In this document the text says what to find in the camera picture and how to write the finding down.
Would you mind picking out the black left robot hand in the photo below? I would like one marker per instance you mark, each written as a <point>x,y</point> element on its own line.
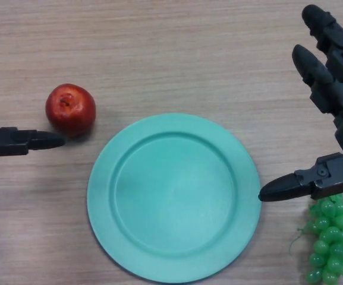
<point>10,141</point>

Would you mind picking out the red apple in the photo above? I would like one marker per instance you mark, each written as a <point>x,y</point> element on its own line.
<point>71,114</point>

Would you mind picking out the green round plate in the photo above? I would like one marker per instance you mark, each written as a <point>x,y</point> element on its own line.
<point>174,199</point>

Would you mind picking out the green grape bunch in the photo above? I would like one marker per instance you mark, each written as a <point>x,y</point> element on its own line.
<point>333,240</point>

